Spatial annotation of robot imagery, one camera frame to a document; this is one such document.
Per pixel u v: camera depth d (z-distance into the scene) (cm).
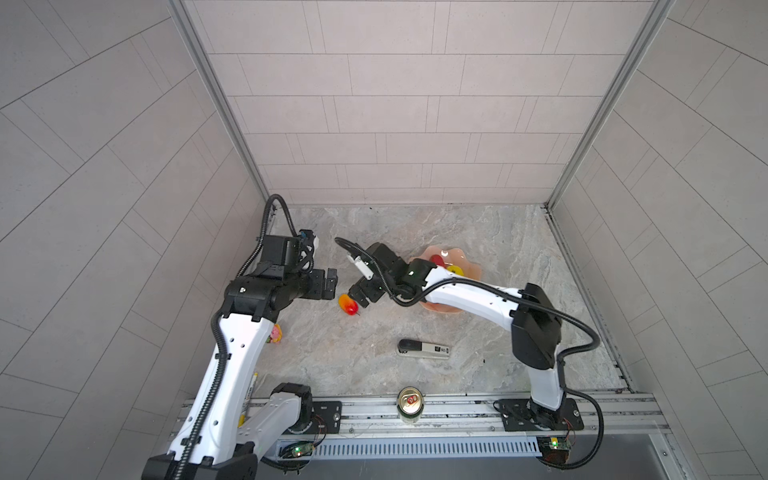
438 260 96
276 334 81
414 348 79
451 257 99
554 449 68
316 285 61
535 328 47
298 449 65
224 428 36
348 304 86
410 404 64
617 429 69
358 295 71
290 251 52
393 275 61
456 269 92
